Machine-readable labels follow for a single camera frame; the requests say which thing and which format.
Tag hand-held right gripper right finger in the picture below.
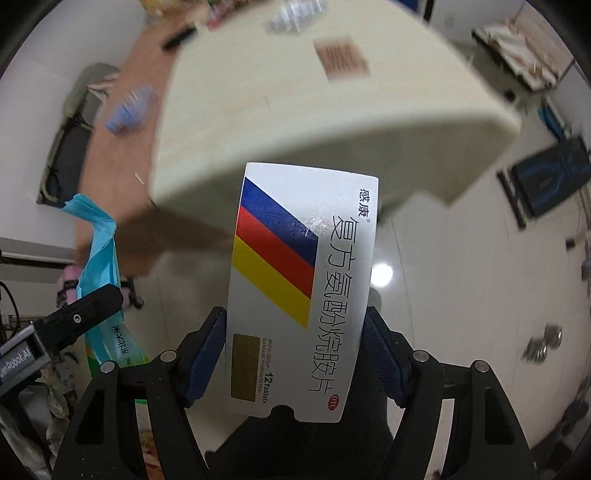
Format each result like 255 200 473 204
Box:
365 306 537 480

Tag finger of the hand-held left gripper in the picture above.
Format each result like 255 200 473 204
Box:
34 283 125 365

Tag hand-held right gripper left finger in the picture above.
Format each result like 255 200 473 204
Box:
53 306 228 480

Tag teal plastic snack packet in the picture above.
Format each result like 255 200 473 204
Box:
62 194 151 371

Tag white striped medicine box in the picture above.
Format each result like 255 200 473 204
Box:
224 161 380 424

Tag pink toy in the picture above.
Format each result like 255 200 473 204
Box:
54 264 145 311

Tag metal dumbbells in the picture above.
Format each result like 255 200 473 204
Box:
521 323 565 366

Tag grey chair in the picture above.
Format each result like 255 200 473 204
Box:
36 64 122 209

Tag blue packet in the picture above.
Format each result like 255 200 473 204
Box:
105 85 156 136

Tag black marker pen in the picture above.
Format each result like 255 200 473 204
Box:
161 24 198 51

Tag brown square label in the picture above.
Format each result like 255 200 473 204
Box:
313 39 372 83

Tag wooden pallet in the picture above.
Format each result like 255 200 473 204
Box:
471 0 583 93

